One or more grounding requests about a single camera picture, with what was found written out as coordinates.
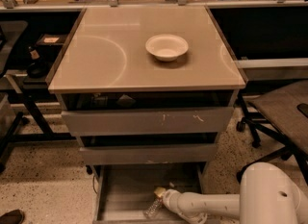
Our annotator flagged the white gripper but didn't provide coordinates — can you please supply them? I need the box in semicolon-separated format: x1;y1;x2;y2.
154;187;183;213

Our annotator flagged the clear plastic water bottle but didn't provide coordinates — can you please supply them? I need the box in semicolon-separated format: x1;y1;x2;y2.
143;198;164;219

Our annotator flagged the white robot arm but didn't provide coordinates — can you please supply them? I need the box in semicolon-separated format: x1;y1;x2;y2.
160;162;308;224

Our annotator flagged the bottom grey open drawer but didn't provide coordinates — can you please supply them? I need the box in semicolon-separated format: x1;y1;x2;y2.
92;163;201;224

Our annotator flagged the middle grey drawer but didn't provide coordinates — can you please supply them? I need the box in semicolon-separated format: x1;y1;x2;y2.
80;144;218;165

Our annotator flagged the top grey drawer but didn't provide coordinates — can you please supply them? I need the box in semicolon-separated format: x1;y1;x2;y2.
62;107;234;137

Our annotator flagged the grey drawer cabinet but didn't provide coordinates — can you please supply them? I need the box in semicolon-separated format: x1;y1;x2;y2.
45;4;248;224

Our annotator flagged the black office chair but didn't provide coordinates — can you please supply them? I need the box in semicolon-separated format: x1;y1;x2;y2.
236;80;308;184

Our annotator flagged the white bowl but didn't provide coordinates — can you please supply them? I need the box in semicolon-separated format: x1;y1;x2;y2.
145;35;189;62

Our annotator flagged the dark shoe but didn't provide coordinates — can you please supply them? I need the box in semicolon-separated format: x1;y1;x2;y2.
0;210;24;224

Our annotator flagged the black round object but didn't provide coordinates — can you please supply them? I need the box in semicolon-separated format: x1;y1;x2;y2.
27;62;49;78

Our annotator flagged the black desk frame left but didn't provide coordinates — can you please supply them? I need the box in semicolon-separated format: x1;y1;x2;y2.
0;73;75;172

